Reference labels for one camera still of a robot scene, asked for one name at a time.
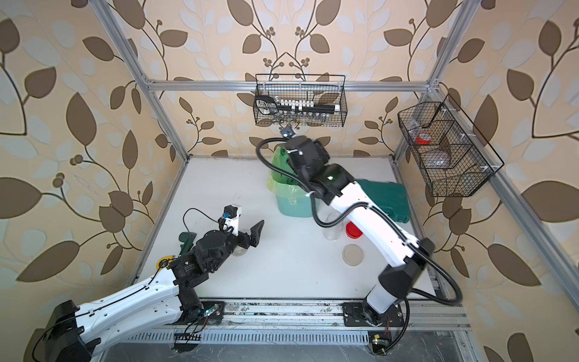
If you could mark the right wire basket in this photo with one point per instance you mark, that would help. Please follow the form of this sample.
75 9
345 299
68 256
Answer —
460 159

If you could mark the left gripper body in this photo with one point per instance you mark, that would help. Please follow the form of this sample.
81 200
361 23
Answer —
244 237

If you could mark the wire basket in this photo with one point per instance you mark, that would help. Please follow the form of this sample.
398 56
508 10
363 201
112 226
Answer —
299 99
460 159

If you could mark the green plastic trash bin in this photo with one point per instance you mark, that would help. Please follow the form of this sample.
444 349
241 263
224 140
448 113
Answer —
302 210

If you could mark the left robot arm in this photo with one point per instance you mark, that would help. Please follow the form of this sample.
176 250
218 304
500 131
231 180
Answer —
76 333

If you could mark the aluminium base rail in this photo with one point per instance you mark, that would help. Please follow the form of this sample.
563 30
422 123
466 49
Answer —
272 314

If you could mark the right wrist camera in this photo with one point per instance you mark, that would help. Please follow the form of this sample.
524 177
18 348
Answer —
287 132

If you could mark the red jar lid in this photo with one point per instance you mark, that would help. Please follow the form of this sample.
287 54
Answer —
352 231

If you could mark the yellow tape measure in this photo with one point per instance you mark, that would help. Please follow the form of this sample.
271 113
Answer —
164 262

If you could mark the green plastic tool case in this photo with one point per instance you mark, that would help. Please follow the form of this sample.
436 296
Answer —
389 197

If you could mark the beige jar lid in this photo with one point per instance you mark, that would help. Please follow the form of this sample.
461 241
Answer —
352 255

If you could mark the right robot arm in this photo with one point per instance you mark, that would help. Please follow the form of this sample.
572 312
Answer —
403 252

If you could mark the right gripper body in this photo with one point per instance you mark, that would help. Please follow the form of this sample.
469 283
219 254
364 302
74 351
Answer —
292 142

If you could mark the red object in basket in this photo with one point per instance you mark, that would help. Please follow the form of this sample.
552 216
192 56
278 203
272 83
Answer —
423 139

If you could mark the back wire basket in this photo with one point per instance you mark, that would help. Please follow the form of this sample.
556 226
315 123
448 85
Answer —
299 99

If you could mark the yellow-green bin liner bag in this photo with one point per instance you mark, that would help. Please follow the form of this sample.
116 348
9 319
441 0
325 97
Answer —
284 188

